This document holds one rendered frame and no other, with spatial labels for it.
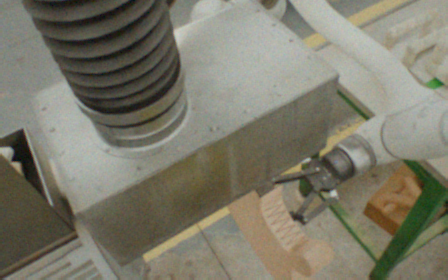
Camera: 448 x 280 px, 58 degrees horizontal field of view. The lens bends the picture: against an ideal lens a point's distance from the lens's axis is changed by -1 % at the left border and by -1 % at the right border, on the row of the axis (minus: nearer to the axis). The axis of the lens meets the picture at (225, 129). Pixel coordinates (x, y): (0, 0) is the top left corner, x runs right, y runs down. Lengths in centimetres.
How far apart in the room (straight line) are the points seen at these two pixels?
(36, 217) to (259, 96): 29
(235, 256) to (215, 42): 155
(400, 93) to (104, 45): 64
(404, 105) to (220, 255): 134
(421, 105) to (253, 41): 43
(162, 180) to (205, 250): 160
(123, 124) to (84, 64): 7
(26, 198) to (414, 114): 66
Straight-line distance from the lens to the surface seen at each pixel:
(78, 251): 59
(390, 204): 193
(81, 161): 42
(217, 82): 44
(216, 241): 199
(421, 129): 81
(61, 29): 31
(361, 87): 127
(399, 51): 139
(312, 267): 64
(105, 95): 34
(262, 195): 67
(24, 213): 50
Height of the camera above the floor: 185
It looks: 53 degrees down
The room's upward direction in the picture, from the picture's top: 8 degrees counter-clockwise
